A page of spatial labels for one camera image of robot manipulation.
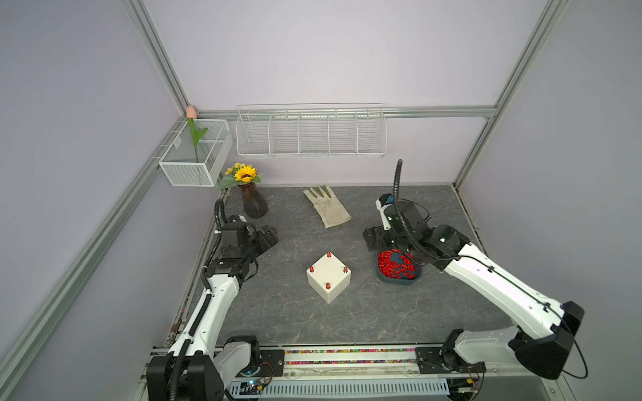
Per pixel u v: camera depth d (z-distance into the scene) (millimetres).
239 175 909
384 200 640
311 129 1048
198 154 891
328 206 1119
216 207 604
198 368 386
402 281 904
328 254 846
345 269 809
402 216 509
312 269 821
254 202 1110
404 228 510
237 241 609
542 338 404
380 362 753
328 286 783
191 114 894
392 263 932
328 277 809
